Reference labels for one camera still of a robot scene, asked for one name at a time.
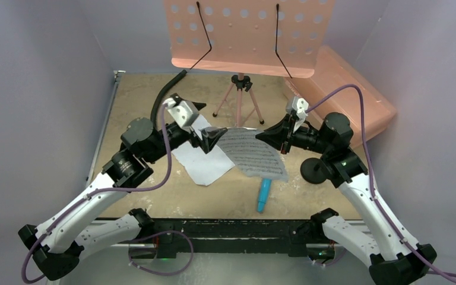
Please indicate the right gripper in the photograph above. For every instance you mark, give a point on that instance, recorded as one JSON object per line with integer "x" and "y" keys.
{"x": 287, "y": 136}

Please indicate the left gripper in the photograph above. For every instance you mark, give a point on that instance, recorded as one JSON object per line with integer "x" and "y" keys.
{"x": 209, "y": 136}

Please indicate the printed sheet music page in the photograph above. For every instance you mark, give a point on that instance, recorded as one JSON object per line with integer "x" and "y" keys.
{"x": 252, "y": 156}

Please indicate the white paper sheet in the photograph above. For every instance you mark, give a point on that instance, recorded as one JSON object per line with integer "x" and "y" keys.
{"x": 203, "y": 169}

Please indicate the black round microphone stand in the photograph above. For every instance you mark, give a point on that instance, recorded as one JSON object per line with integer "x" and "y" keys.
{"x": 311, "y": 172}

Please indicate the pink perforated music stand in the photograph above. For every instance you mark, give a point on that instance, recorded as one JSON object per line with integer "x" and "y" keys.
{"x": 278, "y": 38}

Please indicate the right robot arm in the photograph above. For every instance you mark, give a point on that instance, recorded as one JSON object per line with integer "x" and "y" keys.
{"x": 391, "y": 254}

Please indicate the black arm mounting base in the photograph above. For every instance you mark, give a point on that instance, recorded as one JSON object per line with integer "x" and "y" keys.
{"x": 295, "y": 238}

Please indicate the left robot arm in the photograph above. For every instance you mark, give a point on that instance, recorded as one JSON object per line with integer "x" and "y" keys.
{"x": 60, "y": 243}

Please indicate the blue toy microphone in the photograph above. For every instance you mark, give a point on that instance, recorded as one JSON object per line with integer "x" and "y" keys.
{"x": 263, "y": 194}

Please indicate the black foam tube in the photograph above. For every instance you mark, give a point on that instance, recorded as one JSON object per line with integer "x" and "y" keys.
{"x": 161, "y": 95}

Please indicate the pink plastic storage box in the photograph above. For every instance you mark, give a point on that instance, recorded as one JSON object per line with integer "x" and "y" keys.
{"x": 332, "y": 72}

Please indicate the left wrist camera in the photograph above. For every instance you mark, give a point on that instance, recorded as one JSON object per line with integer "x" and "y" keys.
{"x": 184, "y": 113}

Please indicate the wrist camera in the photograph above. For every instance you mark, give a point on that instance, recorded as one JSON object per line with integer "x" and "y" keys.
{"x": 297, "y": 107}
{"x": 184, "y": 113}

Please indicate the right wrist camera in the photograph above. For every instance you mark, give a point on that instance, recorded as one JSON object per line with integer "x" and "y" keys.
{"x": 297, "y": 107}

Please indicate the aluminium frame rail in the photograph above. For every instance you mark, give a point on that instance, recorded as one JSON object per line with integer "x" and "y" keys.
{"x": 94, "y": 239}

